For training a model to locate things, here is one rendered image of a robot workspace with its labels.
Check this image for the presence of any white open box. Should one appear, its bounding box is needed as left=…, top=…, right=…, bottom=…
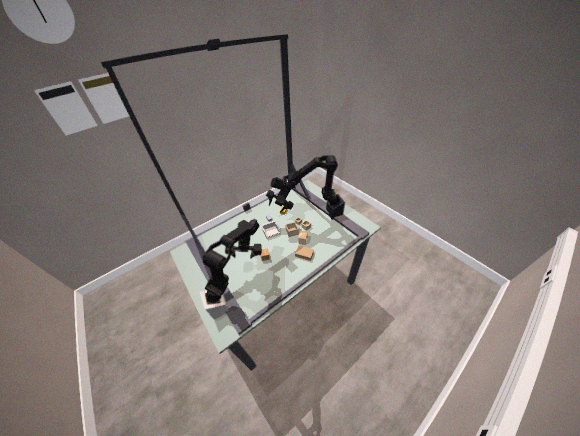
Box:
left=261, top=221, right=280, bottom=238

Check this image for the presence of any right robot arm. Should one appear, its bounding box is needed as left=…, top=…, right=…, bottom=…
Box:
left=203, top=219, right=260, bottom=305

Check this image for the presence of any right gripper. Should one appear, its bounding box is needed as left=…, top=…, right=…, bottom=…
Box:
left=225, top=242, right=262, bottom=259

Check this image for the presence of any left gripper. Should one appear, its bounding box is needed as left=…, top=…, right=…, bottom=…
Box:
left=266, top=190, right=294, bottom=213

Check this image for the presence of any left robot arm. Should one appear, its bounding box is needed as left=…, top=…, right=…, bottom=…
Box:
left=271, top=155, right=341, bottom=207

